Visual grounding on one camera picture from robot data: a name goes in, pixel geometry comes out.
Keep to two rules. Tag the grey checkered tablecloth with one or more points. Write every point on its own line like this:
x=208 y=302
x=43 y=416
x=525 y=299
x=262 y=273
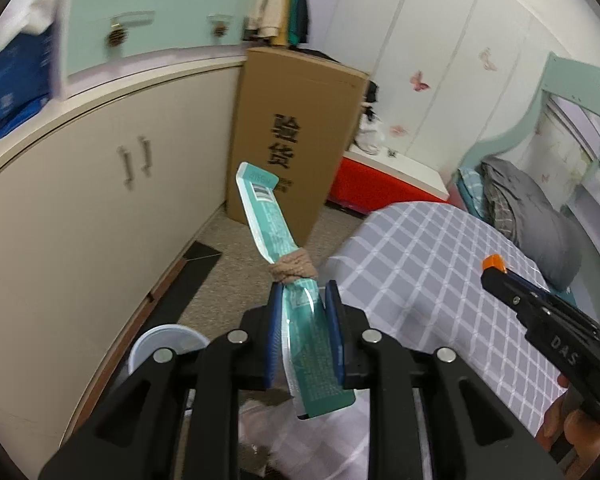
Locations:
x=430 y=260

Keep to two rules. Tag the pine cone ornament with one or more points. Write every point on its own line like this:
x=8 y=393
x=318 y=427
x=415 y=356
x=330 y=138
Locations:
x=220 y=29
x=114 y=36

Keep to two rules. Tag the black floor mat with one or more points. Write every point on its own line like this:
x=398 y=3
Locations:
x=195 y=270

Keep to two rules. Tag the green hanging garment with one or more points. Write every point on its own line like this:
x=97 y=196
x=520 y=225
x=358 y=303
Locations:
x=296 y=5

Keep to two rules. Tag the blue plaid bedding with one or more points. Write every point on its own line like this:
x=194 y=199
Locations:
x=472 y=190

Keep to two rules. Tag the person's right hand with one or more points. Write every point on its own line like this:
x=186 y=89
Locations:
x=560 y=422

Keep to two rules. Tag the tan butterfly sticker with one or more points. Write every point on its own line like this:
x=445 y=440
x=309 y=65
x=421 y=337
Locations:
x=487 y=59

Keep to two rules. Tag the white wardrobe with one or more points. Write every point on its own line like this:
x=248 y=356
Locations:
x=380 y=20

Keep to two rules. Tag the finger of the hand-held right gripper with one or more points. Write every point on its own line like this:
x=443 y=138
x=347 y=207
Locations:
x=535 y=286
x=510 y=292

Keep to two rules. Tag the cream low cabinet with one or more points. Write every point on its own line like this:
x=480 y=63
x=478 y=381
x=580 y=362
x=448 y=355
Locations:
x=55 y=210

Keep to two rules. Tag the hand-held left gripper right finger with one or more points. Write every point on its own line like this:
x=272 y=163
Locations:
x=334 y=330

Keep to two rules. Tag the pink plaid table skirt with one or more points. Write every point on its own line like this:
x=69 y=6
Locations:
x=320 y=440

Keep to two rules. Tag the pale pink butterfly sticker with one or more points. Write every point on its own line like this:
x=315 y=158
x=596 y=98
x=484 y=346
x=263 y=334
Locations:
x=398 y=131

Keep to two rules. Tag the cream hanging jacket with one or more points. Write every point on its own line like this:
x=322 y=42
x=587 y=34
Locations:
x=270 y=0

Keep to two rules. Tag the black clothes heap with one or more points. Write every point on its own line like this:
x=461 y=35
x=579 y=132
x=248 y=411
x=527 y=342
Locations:
x=372 y=97

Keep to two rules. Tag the white plastic bag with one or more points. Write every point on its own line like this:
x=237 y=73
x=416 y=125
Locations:
x=370 y=135

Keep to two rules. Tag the teal drawer unit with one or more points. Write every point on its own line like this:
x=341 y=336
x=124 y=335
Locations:
x=180 y=45

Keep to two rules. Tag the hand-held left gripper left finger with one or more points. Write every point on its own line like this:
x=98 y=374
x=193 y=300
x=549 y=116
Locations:
x=275 y=330

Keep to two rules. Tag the teal stick sachet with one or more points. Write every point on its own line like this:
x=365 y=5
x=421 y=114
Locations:
x=270 y=220

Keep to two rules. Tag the teal bunk bed frame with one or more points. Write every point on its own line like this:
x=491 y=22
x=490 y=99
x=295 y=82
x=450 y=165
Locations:
x=555 y=75

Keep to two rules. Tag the blue plastic bin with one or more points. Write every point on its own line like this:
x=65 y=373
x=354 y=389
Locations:
x=175 y=335

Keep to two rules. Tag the grey blanket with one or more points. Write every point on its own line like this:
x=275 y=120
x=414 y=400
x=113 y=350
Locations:
x=540 y=220

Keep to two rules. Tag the large cardboard box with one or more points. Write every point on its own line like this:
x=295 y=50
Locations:
x=290 y=110

